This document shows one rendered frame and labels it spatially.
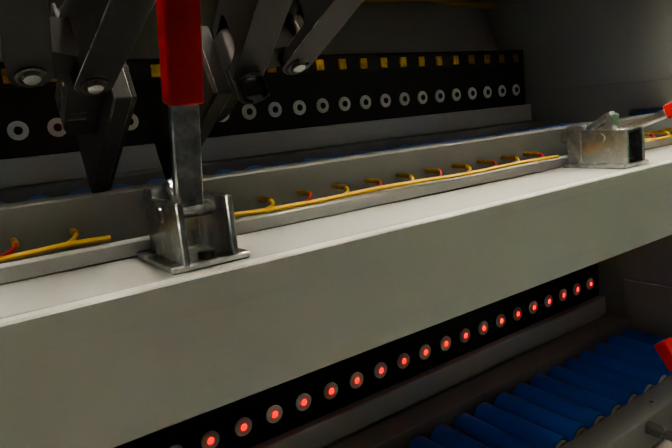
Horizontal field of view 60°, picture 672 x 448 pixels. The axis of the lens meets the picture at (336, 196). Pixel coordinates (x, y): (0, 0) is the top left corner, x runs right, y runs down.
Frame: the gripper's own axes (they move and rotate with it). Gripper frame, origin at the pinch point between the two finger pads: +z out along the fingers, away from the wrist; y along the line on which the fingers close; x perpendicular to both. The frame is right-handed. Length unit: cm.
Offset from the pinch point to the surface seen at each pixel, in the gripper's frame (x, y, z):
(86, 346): -8.6, -4.3, -1.9
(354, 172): -2.8, 10.6, 2.6
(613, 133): -5.0, 25.7, -2.2
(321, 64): 9.4, 17.6, 10.1
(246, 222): -4.6, 3.4, 1.6
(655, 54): 3.0, 44.7, 1.4
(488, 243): -9.0, 12.6, -1.7
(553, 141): -3.1, 26.5, 2.0
